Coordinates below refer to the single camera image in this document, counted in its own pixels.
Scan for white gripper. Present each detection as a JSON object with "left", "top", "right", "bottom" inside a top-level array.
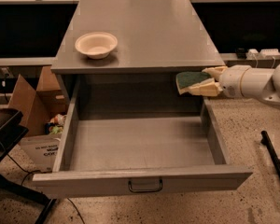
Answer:
[{"left": 188, "top": 65, "right": 251, "bottom": 98}]

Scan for green and yellow sponge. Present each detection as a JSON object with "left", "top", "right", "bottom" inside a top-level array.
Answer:
[{"left": 175, "top": 72, "right": 213, "bottom": 95}]

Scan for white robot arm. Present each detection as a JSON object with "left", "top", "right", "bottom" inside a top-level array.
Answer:
[{"left": 186, "top": 64, "right": 280, "bottom": 109}]

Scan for open grey top drawer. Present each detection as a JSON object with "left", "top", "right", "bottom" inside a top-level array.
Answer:
[{"left": 33, "top": 77, "right": 252, "bottom": 198}]

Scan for white power strip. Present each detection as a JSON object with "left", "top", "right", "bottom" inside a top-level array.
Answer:
[{"left": 247, "top": 49, "right": 280, "bottom": 60}]

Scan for grey metal cabinet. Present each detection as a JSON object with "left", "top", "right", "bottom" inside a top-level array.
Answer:
[{"left": 50, "top": 0, "right": 226, "bottom": 101}]

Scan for black floor stand bar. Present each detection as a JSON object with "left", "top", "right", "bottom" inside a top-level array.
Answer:
[{"left": 260, "top": 131, "right": 280, "bottom": 181}]

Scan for white paper bowl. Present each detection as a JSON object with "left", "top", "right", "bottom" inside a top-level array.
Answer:
[{"left": 75, "top": 32, "right": 118, "bottom": 60}]

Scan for colourful items in box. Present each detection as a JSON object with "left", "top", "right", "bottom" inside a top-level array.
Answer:
[{"left": 45, "top": 114, "right": 66, "bottom": 134}]

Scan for brown cardboard box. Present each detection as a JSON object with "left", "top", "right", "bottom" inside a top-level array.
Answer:
[{"left": 8, "top": 66, "right": 68, "bottom": 136}]

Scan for white printed cardboard box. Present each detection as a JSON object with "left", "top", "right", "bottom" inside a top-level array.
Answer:
[{"left": 20, "top": 133, "right": 62, "bottom": 172}]

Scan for black stand on left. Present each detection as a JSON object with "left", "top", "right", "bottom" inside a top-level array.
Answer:
[{"left": 0, "top": 107, "right": 57, "bottom": 224}]

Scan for black drawer handle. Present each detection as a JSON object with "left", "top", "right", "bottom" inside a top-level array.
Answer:
[{"left": 128, "top": 179, "right": 163, "bottom": 193}]

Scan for black floor cable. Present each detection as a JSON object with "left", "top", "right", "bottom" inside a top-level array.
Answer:
[{"left": 0, "top": 140, "right": 86, "bottom": 224}]

